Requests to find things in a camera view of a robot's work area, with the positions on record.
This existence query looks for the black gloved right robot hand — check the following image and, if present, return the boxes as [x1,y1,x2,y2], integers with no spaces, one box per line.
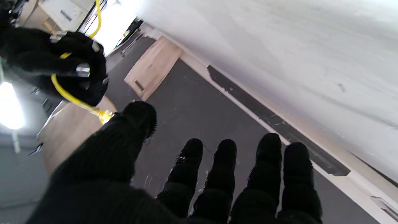
[0,26,109,107]

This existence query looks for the long beige floor band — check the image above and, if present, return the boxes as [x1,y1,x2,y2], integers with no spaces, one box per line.
[140,22,398,224]

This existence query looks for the light wooden furniture top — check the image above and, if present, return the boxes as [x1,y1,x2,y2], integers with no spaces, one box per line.
[36,95,118,175]

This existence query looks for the long black floor strip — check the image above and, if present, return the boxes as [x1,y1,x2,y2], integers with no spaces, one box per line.
[207,65,351,177]

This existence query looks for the white cabinet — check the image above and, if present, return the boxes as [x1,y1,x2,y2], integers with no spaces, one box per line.
[19,0,97,31]

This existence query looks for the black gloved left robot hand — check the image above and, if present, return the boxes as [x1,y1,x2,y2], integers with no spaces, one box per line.
[26,100,323,224]

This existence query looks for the yellow Ethernet cable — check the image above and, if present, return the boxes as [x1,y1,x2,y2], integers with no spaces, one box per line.
[51,0,114,125]

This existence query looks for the light wooden board with slot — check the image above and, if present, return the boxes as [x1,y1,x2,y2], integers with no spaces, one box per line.
[124,36,183,101]

